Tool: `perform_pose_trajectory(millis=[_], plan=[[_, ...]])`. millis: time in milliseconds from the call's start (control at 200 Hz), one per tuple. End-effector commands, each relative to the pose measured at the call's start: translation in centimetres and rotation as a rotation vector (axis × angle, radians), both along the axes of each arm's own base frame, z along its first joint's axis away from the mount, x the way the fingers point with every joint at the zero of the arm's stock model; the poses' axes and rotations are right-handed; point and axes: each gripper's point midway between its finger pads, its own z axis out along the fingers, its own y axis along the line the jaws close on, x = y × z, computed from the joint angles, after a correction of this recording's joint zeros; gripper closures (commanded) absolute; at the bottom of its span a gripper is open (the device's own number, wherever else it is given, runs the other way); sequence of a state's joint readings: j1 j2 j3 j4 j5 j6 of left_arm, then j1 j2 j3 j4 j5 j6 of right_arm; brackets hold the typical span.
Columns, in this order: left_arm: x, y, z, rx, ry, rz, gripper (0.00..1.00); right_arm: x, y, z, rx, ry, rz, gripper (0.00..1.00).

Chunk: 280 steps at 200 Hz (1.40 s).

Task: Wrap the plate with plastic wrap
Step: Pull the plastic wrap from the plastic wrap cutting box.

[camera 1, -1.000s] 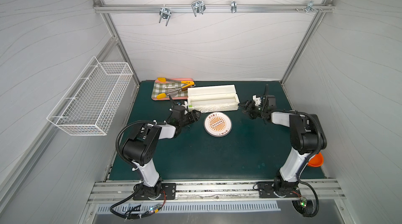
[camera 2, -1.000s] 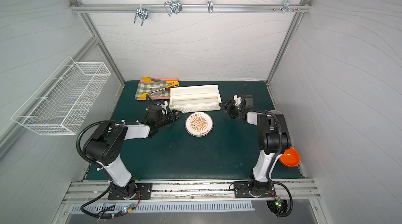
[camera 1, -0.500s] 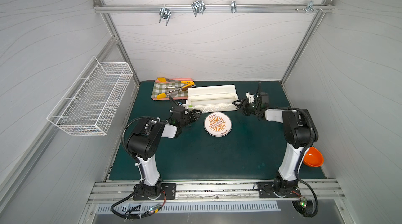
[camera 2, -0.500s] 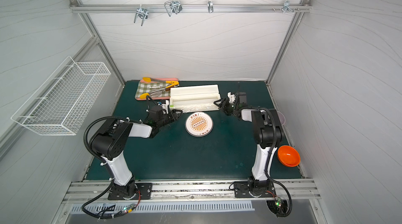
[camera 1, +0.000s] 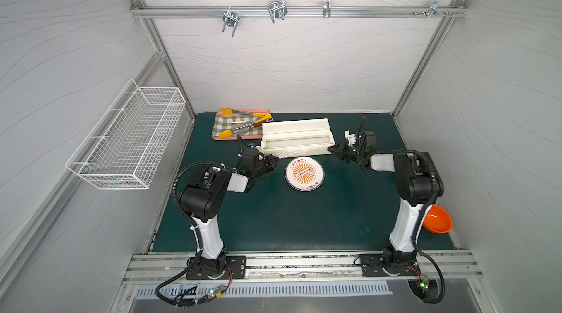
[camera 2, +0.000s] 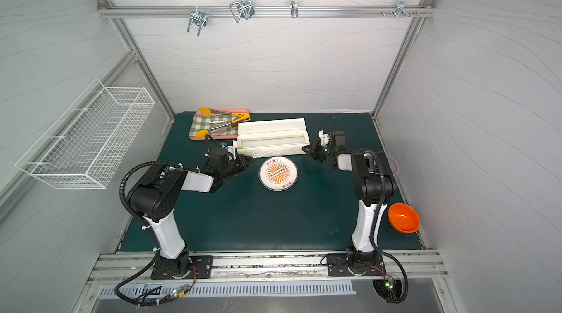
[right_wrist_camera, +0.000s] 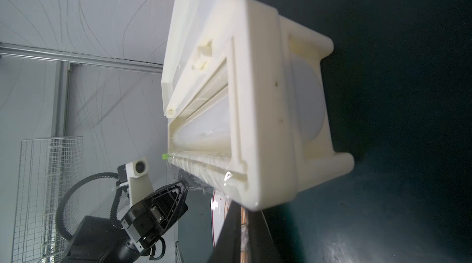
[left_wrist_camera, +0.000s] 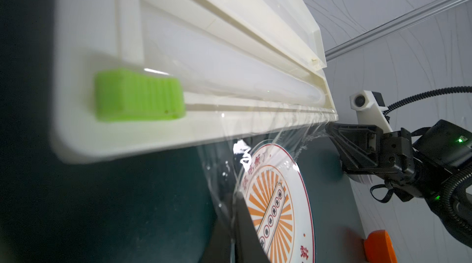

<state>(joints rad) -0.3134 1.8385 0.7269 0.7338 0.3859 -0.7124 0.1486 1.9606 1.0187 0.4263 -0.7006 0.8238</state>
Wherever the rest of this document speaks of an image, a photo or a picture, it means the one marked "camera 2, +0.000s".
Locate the round printed plate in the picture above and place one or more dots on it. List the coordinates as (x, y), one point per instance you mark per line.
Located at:
(278, 174)

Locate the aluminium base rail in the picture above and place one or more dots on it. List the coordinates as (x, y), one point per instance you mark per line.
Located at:
(273, 266)

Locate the green table mat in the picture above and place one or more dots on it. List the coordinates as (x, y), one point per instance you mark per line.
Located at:
(318, 213)

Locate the purple bowl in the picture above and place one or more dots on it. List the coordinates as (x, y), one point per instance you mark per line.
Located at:
(394, 165)

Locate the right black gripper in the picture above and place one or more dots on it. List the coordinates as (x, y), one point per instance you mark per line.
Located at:
(317, 151)

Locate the metal hook clamp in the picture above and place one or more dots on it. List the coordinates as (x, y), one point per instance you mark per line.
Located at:
(242, 9)
(401, 11)
(198, 20)

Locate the orange bowl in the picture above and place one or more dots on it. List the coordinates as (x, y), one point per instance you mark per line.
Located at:
(403, 218)

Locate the metal hook clamp left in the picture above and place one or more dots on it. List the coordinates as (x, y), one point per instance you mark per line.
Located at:
(198, 20)

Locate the metal hook clamp right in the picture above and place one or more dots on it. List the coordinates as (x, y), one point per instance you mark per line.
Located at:
(401, 11)

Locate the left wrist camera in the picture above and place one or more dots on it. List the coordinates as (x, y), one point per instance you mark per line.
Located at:
(231, 148)

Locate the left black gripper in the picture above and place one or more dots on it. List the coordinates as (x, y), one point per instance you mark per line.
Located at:
(237, 162)

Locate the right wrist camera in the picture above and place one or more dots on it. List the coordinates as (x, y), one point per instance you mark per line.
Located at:
(324, 138)

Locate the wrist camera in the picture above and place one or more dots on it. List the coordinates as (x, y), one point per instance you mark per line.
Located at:
(324, 138)
(231, 148)

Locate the aluminium cross bar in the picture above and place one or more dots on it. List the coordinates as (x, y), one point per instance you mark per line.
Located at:
(262, 12)

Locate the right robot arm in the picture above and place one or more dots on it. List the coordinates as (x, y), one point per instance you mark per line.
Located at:
(374, 186)

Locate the metal hook clamp middle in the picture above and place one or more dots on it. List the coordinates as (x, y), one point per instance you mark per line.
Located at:
(242, 9)

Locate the metal hook small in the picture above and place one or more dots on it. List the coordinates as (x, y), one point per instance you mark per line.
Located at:
(294, 9)

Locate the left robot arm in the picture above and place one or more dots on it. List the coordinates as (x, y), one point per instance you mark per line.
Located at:
(149, 192)

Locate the pink board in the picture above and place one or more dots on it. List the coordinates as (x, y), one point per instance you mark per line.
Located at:
(224, 112)

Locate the white plastic wrap dispenser box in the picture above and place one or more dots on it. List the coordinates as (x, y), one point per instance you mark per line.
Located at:
(273, 138)

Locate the white wire basket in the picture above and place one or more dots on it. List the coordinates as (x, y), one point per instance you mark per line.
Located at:
(83, 148)

